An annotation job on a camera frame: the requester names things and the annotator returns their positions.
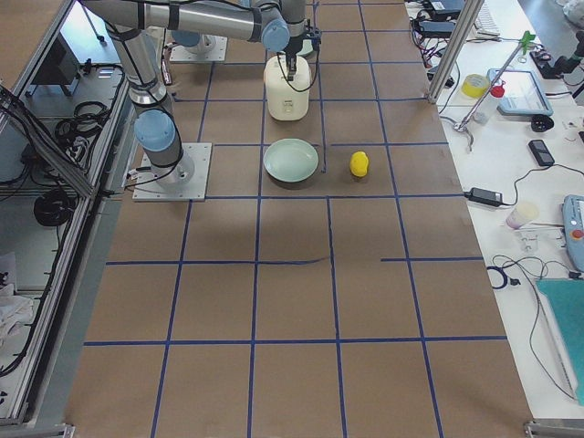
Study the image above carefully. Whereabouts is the white rice cooker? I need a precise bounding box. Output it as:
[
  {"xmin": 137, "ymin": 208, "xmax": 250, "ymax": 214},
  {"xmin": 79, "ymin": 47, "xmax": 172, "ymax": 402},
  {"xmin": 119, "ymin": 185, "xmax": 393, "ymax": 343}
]
[{"xmin": 264, "ymin": 55, "xmax": 312, "ymax": 121}]

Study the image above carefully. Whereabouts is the green plate near potato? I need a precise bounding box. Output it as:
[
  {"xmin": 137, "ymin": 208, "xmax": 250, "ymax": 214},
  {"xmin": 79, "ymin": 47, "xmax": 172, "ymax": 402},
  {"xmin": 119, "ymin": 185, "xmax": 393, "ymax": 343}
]
[{"xmin": 263, "ymin": 139, "xmax": 319, "ymax": 183}]

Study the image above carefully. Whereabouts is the robot arm pressing cooker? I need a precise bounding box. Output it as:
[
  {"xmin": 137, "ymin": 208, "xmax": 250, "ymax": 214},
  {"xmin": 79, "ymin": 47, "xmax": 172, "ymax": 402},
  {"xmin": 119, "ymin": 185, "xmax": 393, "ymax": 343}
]
[{"xmin": 83, "ymin": 1, "xmax": 321, "ymax": 201}]

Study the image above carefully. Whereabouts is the black gripper pressing arm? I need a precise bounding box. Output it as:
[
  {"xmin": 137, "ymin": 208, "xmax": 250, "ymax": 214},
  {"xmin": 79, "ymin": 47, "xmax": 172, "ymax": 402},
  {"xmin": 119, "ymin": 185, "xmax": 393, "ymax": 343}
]
[{"xmin": 286, "ymin": 18, "xmax": 322, "ymax": 81}]

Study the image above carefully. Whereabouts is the yellow toy potato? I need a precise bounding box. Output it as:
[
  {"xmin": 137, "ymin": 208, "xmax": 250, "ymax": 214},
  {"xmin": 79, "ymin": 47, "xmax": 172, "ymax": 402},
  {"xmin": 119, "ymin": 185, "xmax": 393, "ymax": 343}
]
[{"xmin": 349, "ymin": 151, "xmax": 370, "ymax": 178}]

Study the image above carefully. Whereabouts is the yellow tape roll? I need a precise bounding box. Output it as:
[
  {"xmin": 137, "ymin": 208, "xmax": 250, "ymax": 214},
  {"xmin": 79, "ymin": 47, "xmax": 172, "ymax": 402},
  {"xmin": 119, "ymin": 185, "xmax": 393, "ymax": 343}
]
[{"xmin": 461, "ymin": 74, "xmax": 490, "ymax": 99}]

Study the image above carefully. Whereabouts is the idle robot arm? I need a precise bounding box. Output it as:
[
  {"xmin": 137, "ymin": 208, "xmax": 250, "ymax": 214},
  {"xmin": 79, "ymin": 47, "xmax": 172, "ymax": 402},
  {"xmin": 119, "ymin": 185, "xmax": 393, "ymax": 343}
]
[{"xmin": 172, "ymin": 30, "xmax": 216, "ymax": 56}]

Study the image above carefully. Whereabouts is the blue tablet pendant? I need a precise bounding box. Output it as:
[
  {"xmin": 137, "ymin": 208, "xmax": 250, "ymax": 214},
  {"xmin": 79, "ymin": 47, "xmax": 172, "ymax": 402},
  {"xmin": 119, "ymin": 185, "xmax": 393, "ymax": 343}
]
[{"xmin": 479, "ymin": 69, "xmax": 553, "ymax": 117}]

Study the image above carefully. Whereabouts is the black power adapter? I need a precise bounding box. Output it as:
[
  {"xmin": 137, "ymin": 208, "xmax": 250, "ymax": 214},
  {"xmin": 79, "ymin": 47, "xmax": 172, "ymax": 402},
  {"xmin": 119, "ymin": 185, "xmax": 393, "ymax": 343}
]
[{"xmin": 464, "ymin": 187, "xmax": 504, "ymax": 207}]

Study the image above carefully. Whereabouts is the aluminium frame post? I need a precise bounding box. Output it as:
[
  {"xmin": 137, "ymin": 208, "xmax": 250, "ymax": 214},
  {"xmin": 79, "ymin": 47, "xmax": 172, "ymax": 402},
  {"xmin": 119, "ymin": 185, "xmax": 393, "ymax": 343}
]
[{"xmin": 426, "ymin": 0, "xmax": 484, "ymax": 104}]

